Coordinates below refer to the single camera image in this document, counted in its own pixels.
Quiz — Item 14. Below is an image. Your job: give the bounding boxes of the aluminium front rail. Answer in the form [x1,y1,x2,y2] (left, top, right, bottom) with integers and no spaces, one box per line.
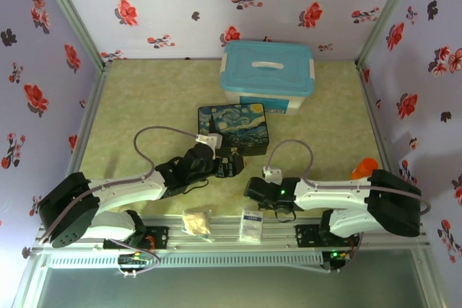
[30,216,432,255]

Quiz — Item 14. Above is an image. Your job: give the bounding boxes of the white slotted cable duct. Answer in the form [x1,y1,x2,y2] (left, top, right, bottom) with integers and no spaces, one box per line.
[46,252,324,270]

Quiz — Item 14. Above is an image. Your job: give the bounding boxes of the blue lid plastic storage box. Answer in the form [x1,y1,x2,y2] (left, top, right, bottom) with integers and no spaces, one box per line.
[219,40,316,116]

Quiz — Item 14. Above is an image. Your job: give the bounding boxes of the orange cup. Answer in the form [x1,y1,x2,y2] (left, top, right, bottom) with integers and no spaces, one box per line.
[350,157,378,181]

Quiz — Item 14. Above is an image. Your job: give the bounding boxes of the white paper packet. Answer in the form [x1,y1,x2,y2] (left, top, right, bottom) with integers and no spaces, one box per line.
[238,208,264,245]

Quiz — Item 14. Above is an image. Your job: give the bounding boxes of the clear bag with tan contents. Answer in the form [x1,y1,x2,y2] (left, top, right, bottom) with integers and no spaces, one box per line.
[181,208,216,243]

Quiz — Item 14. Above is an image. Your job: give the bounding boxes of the aluminium frame post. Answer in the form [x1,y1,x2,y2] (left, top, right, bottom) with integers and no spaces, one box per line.
[32,0,113,73]
[354,0,424,69]

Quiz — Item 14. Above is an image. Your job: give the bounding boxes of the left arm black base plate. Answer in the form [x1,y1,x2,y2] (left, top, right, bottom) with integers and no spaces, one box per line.
[103,226,170,251]

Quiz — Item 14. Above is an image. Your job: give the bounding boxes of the starry night tin box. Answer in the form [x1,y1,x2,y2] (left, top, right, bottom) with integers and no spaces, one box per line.
[197,102,270,158]

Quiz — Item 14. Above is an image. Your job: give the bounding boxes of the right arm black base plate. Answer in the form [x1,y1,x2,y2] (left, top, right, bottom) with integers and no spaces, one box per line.
[295,224,362,250]

